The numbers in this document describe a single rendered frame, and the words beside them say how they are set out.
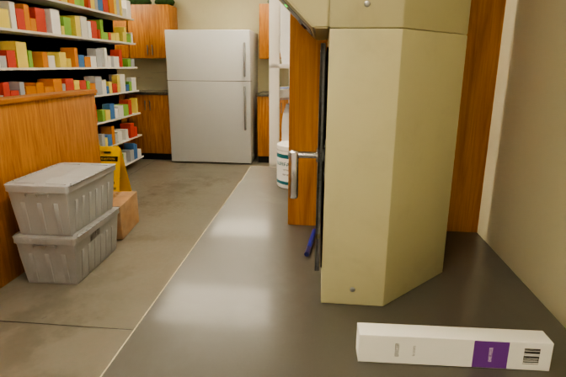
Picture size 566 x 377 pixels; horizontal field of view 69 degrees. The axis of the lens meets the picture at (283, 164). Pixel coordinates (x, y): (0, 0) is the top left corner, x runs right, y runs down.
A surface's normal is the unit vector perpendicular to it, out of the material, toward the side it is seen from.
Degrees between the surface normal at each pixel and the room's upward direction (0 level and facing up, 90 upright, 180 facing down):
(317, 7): 90
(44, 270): 95
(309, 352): 0
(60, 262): 95
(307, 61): 90
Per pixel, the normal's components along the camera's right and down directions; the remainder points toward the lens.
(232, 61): -0.09, 0.23
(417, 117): 0.64, 0.18
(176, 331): 0.00, -0.97
